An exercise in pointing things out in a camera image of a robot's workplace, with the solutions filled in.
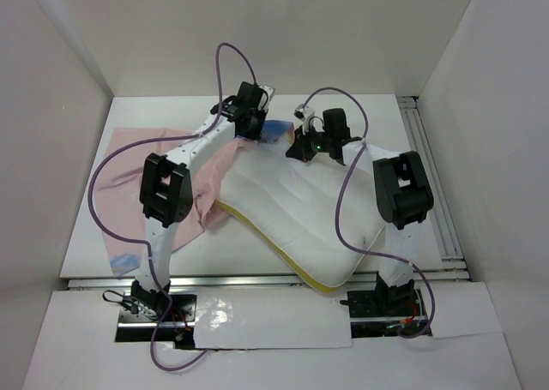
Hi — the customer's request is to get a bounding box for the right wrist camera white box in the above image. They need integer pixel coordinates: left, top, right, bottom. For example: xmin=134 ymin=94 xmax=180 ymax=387
xmin=294 ymin=104 xmax=316 ymax=134

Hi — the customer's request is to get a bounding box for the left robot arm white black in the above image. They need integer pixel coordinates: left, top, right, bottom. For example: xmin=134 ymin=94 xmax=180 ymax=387
xmin=130 ymin=81 xmax=275 ymax=321

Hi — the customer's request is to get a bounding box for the purple cable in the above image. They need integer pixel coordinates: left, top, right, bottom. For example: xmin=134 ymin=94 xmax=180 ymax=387
xmin=299 ymin=86 xmax=439 ymax=339
xmin=87 ymin=42 xmax=260 ymax=372

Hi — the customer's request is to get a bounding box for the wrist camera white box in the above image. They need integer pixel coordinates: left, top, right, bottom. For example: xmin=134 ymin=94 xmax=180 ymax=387
xmin=294 ymin=104 xmax=316 ymax=134
xmin=257 ymin=85 xmax=275 ymax=112

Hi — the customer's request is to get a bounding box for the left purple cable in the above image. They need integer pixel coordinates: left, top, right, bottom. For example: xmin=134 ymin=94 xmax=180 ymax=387
xmin=87 ymin=42 xmax=260 ymax=372

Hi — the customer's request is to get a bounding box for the pink blue printed pillowcase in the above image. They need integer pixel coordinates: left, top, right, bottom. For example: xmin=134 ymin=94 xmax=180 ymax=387
xmin=94 ymin=141 xmax=249 ymax=277

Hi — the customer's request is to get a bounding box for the aluminium side rail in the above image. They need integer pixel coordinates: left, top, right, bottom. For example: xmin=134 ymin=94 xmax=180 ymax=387
xmin=396 ymin=96 xmax=472 ymax=282

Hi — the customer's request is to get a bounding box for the white pillow yellow edge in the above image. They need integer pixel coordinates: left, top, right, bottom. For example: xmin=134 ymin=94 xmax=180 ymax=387
xmin=217 ymin=140 xmax=385 ymax=293

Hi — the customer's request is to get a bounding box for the white cover plate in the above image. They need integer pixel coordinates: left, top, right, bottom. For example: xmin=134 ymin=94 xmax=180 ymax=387
xmin=193 ymin=287 xmax=353 ymax=350

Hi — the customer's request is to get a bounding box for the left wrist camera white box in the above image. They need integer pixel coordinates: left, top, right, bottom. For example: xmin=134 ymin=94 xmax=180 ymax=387
xmin=257 ymin=85 xmax=275 ymax=112

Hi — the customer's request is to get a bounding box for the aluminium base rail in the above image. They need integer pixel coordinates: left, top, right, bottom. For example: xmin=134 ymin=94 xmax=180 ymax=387
xmin=66 ymin=271 xmax=387 ymax=291

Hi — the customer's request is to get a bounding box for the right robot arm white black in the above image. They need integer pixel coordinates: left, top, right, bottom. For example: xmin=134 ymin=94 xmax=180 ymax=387
xmin=286 ymin=105 xmax=434 ymax=315

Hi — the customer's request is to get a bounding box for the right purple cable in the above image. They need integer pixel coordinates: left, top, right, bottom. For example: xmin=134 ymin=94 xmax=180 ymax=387
xmin=299 ymin=86 xmax=439 ymax=339

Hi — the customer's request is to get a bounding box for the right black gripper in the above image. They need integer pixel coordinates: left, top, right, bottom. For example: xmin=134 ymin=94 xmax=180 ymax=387
xmin=286 ymin=123 xmax=332 ymax=163

